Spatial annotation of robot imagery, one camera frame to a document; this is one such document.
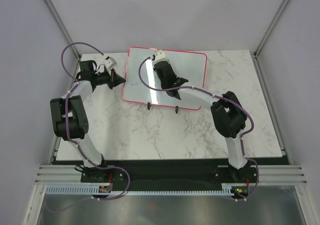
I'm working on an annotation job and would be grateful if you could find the right aluminium frame post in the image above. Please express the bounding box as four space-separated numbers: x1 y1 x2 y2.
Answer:
252 0 301 59

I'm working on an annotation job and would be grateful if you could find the left aluminium frame post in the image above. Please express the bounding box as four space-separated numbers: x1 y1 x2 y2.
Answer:
34 0 82 61

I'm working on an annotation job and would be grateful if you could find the white slotted cable duct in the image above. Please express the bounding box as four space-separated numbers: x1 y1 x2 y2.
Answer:
46 183 251 196

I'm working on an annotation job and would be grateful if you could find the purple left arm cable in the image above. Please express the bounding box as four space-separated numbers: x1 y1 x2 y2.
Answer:
60 41 132 201

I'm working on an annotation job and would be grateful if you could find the aluminium frame post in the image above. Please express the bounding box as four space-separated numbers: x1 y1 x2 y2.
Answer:
34 0 82 61
252 0 301 59

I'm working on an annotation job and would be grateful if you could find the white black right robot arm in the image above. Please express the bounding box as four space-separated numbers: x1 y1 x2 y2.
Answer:
153 58 250 182

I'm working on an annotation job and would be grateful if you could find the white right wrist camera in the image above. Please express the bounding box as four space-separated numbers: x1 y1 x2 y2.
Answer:
151 49 168 63

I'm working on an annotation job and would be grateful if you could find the aluminium front rail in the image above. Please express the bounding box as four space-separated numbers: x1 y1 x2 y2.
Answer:
35 165 307 186

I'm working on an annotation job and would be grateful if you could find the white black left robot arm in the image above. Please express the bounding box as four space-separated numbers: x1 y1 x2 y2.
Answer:
50 56 126 182

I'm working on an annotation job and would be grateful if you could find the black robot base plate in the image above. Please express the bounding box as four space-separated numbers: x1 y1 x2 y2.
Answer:
74 158 258 192

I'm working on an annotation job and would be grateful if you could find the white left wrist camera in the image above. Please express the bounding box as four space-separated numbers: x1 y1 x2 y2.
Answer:
103 56 117 70

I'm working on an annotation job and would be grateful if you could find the pink framed whiteboard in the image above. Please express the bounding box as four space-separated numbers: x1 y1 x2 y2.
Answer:
122 46 208 111

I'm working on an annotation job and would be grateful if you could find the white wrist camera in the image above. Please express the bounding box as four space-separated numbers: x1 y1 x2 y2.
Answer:
103 56 117 70
151 49 168 63

